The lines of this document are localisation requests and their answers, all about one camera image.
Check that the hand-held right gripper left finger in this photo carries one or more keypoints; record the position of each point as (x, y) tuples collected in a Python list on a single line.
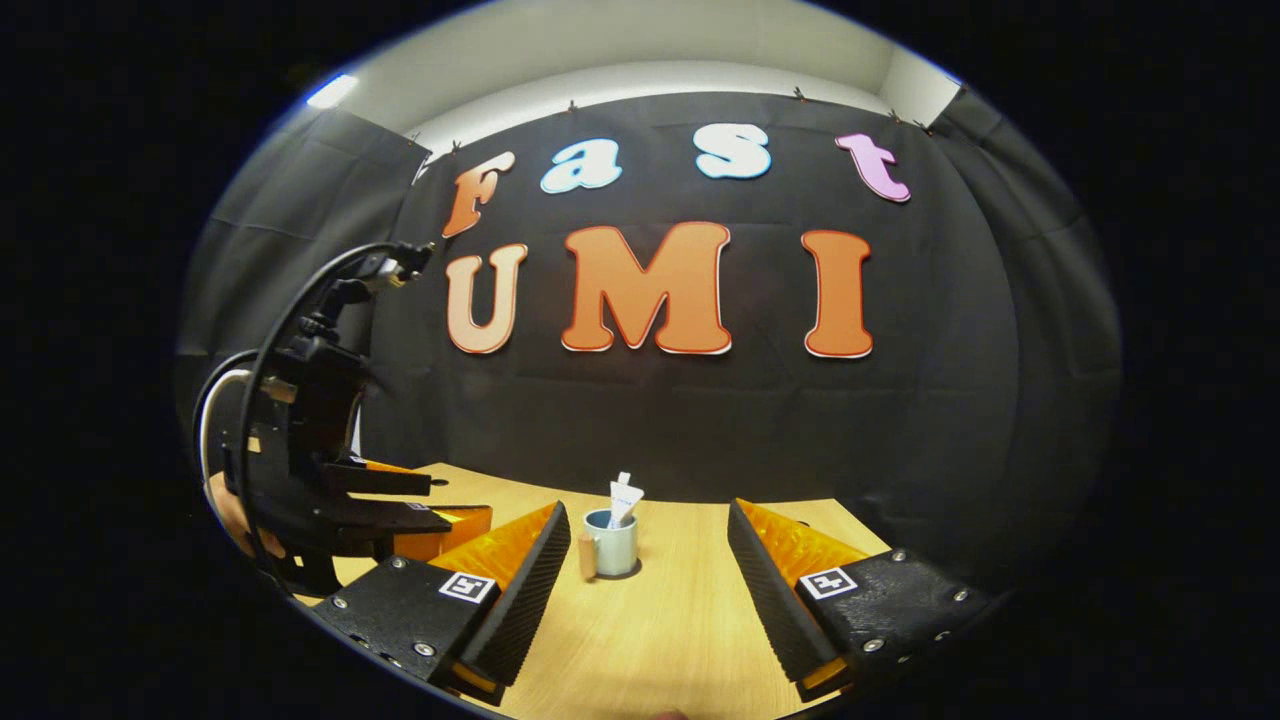
[(525, 600)]

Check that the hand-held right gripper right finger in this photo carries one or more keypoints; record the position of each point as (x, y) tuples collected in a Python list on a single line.
[(770, 590)]

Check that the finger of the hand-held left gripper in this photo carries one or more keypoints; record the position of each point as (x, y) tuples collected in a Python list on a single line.
[(400, 518), (380, 482)]

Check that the pale blue cup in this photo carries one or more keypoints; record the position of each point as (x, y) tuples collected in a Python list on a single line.
[(615, 550)]

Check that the dark round coaster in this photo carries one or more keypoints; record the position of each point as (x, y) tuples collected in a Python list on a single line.
[(632, 573)]

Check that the white toothpaste tube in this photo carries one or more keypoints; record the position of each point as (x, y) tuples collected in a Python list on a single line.
[(626, 502)]

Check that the wooden desktop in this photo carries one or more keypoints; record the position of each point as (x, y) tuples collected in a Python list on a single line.
[(660, 640)]

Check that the ceiling light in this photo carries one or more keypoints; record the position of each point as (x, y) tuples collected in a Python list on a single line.
[(332, 90)]

